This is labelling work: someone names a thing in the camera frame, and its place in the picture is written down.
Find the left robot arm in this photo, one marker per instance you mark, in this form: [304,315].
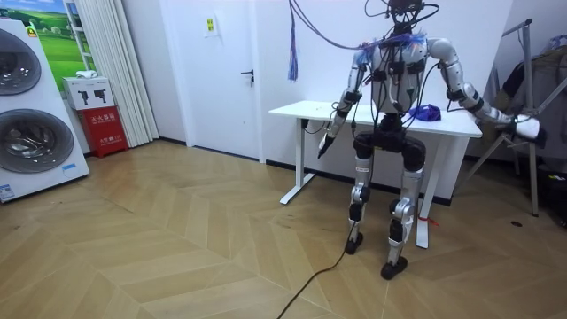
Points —
[354,84]

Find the blue cloth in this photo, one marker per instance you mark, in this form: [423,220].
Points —
[426,113]

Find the white desk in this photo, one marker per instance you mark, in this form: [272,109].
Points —
[390,117]

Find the yellow door sign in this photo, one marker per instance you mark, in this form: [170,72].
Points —
[211,25]

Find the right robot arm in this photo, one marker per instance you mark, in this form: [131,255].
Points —
[456,75]

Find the small black floor disc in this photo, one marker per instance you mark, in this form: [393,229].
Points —
[516,223]

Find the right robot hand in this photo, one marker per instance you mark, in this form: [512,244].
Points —
[528,127]

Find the white cardboard box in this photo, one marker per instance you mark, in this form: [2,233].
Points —
[88,93]

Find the robot legs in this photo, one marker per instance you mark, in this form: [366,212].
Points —
[409,190]

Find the white door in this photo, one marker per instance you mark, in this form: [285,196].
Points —
[212,102]

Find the grey hanging garment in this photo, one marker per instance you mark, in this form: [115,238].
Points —
[549,88]

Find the red fire equipment cabinet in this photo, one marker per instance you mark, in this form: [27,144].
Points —
[104,133]

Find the green landscape wall poster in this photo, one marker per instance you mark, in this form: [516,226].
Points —
[59,49]

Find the robot body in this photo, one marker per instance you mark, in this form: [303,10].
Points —
[392,88]

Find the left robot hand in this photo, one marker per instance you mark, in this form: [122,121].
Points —
[326,145]

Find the small white cloth bundle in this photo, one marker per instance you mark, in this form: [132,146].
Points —
[86,74]

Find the red tie on desk leg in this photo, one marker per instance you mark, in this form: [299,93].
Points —
[427,220]

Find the white washing machine tower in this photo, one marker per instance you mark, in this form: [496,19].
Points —
[44,177]

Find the metal clothes rack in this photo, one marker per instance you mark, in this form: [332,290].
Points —
[527,66]

